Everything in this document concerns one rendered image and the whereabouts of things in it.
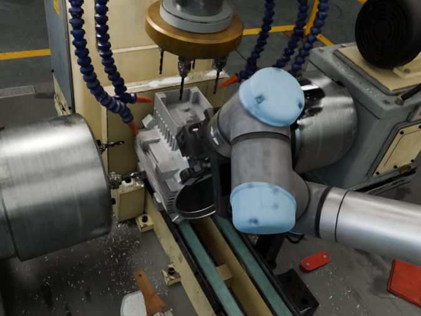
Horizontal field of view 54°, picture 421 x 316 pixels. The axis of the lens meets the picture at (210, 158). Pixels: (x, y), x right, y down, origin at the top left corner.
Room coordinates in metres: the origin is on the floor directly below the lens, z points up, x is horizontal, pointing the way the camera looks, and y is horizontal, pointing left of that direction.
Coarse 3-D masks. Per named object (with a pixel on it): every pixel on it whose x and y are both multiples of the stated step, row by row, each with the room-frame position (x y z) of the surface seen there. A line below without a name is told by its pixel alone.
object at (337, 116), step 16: (304, 80) 0.88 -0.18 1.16; (320, 80) 0.89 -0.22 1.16; (336, 80) 0.93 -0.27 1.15; (304, 96) 0.82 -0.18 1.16; (320, 96) 0.84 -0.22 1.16; (336, 96) 0.86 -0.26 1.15; (304, 112) 0.78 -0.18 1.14; (320, 112) 0.80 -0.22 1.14; (336, 112) 0.82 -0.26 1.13; (352, 112) 0.86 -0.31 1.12; (304, 128) 0.75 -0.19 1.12; (320, 128) 0.78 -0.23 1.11; (336, 128) 0.80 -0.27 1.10; (352, 128) 0.84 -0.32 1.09; (304, 144) 0.74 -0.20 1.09; (320, 144) 0.76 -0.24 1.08; (336, 144) 0.79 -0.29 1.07; (304, 160) 0.73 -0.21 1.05; (320, 160) 0.77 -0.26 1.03; (336, 160) 0.82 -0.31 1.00
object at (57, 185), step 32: (0, 128) 0.53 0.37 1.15; (32, 128) 0.53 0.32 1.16; (64, 128) 0.55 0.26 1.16; (0, 160) 0.45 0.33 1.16; (32, 160) 0.46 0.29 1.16; (64, 160) 0.48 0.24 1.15; (96, 160) 0.50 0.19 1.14; (0, 192) 0.41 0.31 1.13; (32, 192) 0.42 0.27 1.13; (64, 192) 0.44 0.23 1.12; (96, 192) 0.47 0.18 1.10; (0, 224) 0.38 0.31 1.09; (32, 224) 0.39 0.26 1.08; (64, 224) 0.42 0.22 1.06; (96, 224) 0.45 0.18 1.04; (0, 256) 0.36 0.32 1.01; (32, 256) 0.39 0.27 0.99
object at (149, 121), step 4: (148, 116) 0.72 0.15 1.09; (152, 116) 0.73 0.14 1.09; (144, 120) 0.72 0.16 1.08; (148, 120) 0.71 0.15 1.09; (152, 120) 0.71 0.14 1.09; (144, 124) 0.71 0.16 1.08; (148, 124) 0.71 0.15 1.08; (152, 124) 0.71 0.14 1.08; (148, 128) 0.71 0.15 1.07; (176, 176) 0.57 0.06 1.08; (176, 180) 0.56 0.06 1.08; (180, 180) 0.56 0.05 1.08; (184, 184) 0.56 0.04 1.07; (172, 216) 0.57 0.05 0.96; (176, 216) 0.56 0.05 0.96; (172, 220) 0.56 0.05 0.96; (176, 220) 0.56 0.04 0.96; (180, 220) 0.57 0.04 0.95
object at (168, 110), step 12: (156, 96) 0.73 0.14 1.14; (168, 96) 0.75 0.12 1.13; (192, 96) 0.77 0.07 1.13; (156, 108) 0.72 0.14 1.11; (168, 108) 0.73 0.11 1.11; (180, 108) 0.72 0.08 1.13; (192, 108) 0.75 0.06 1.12; (204, 108) 0.75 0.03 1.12; (156, 120) 0.71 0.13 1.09; (168, 120) 0.67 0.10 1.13; (180, 120) 0.66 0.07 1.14; (192, 120) 0.69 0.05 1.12; (168, 132) 0.66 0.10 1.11
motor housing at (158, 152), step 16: (160, 144) 0.67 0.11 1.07; (144, 160) 0.66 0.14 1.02; (160, 160) 0.62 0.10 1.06; (176, 160) 0.62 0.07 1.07; (160, 192) 0.57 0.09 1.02; (176, 192) 0.56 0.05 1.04; (192, 192) 0.66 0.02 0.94; (208, 192) 0.66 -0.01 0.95; (176, 208) 0.58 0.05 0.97; (192, 208) 0.61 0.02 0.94; (208, 208) 0.62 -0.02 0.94
